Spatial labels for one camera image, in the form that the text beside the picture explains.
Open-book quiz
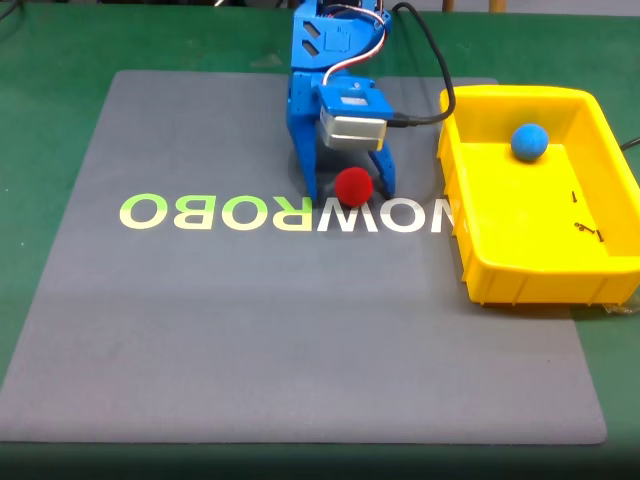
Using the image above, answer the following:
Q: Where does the clear plastic bag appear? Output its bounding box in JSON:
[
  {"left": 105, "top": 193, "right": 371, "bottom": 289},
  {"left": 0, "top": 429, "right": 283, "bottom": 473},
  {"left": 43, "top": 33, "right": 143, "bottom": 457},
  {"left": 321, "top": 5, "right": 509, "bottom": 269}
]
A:
[{"left": 602, "top": 292, "right": 640, "bottom": 318}]

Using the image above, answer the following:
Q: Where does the red white servo wire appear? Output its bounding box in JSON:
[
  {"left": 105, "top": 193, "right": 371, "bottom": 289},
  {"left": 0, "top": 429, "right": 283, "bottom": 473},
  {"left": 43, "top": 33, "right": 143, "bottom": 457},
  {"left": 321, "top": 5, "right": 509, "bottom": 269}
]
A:
[{"left": 322, "top": 9, "right": 390, "bottom": 89}]

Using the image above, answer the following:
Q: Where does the red ball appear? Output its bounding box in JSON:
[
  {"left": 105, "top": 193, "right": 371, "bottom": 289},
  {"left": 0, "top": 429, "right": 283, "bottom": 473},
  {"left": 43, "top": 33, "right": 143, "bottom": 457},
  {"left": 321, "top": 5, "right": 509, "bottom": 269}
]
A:
[{"left": 333, "top": 167, "right": 375, "bottom": 209}]

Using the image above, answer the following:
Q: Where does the black camera cable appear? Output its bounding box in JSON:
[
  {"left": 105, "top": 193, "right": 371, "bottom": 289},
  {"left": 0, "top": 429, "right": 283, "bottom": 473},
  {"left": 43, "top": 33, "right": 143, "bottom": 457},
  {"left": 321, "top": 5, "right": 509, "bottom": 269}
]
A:
[{"left": 388, "top": 1, "right": 457, "bottom": 130}]

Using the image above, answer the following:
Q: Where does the yellow plastic bin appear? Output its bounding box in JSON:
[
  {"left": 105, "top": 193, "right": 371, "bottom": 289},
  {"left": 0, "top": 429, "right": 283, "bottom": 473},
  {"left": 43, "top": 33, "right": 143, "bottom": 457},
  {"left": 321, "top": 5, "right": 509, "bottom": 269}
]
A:
[{"left": 437, "top": 84, "right": 640, "bottom": 307}]

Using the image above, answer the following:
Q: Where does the gray mat with NOWROBO print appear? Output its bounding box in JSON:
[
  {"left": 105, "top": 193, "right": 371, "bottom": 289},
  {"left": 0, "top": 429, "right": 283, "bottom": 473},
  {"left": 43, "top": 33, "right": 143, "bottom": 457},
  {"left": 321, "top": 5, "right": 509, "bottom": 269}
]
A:
[{"left": 0, "top": 69, "right": 609, "bottom": 446}]

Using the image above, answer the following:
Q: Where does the blue ball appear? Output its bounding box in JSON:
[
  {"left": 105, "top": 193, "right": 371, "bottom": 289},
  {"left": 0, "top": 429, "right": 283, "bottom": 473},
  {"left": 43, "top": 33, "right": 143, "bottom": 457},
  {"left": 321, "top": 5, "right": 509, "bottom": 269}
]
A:
[{"left": 510, "top": 122, "right": 550, "bottom": 163}]

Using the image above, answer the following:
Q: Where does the silver camera box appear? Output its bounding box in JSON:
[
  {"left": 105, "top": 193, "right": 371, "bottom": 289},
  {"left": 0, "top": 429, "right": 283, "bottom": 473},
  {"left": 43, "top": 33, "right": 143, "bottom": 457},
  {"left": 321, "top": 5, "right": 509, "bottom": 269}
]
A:
[{"left": 319, "top": 114, "right": 389, "bottom": 151}]

